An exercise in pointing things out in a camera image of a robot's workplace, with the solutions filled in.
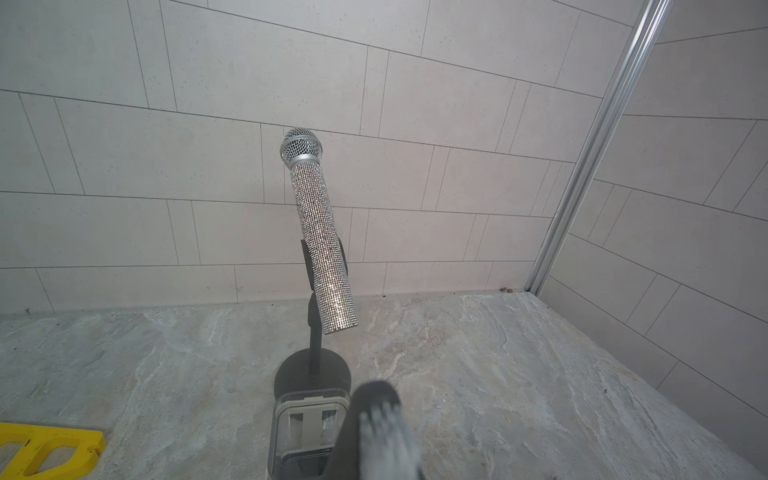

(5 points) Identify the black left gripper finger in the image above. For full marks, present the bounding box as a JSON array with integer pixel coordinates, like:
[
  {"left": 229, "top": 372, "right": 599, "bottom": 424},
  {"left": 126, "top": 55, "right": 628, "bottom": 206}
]
[{"left": 322, "top": 380, "right": 401, "bottom": 480}]

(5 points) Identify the clear square cup rear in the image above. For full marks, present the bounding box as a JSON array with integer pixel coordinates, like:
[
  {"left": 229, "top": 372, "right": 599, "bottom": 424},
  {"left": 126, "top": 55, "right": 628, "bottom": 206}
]
[{"left": 265, "top": 388, "right": 350, "bottom": 480}]

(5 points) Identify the black microphone stand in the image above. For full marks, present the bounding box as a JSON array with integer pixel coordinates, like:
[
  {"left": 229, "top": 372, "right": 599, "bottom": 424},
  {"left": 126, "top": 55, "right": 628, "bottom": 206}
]
[{"left": 273, "top": 240, "right": 351, "bottom": 400}]

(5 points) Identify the yellow triangle plastic piece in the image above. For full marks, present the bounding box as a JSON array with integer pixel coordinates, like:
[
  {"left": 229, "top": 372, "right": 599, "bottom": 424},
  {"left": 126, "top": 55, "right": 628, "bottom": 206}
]
[{"left": 1, "top": 422, "right": 107, "bottom": 480}]

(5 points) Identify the glitter silver microphone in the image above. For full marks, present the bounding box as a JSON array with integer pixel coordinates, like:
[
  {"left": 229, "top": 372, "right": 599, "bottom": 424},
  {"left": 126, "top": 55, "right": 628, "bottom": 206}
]
[{"left": 280, "top": 128, "right": 358, "bottom": 334}]

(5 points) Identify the aluminium corner profile right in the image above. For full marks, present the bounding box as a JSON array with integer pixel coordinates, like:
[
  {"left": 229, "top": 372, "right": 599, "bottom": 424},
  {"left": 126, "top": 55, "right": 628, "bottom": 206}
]
[{"left": 524, "top": 0, "right": 673, "bottom": 296}]

